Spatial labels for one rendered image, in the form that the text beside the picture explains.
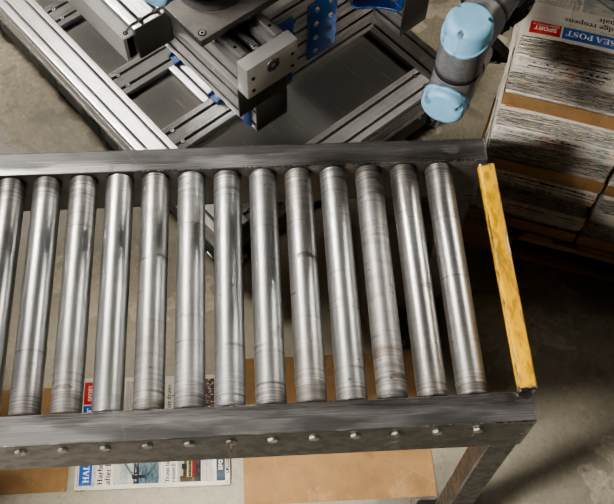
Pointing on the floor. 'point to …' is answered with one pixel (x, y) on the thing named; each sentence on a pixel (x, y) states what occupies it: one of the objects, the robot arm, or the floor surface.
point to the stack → (571, 134)
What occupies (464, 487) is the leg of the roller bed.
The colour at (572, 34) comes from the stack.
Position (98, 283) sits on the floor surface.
